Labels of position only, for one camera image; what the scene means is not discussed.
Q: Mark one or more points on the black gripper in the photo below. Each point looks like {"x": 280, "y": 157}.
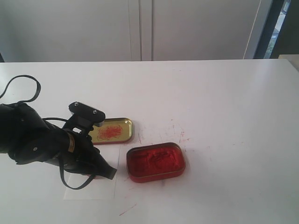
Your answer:
{"x": 78, "y": 155}

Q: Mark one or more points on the white paper sheet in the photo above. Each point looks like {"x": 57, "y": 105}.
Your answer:
{"x": 100, "y": 188}

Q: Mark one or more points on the red ink pad tin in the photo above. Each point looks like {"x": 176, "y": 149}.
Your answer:
{"x": 155, "y": 162}

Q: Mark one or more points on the red plastic stamp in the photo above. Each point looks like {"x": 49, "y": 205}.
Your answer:
{"x": 95, "y": 176}

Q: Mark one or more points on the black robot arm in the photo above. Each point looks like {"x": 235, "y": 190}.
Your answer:
{"x": 28, "y": 138}

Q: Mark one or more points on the gold tin lid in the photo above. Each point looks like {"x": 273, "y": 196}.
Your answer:
{"x": 114, "y": 130}

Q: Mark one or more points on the white cabinet doors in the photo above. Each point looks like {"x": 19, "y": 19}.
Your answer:
{"x": 130, "y": 30}

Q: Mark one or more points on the beige box corner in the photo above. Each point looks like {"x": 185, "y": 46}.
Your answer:
{"x": 292, "y": 58}

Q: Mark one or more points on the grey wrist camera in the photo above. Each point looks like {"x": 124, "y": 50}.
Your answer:
{"x": 84, "y": 118}

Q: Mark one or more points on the dark window frame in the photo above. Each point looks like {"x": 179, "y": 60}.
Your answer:
{"x": 280, "y": 34}

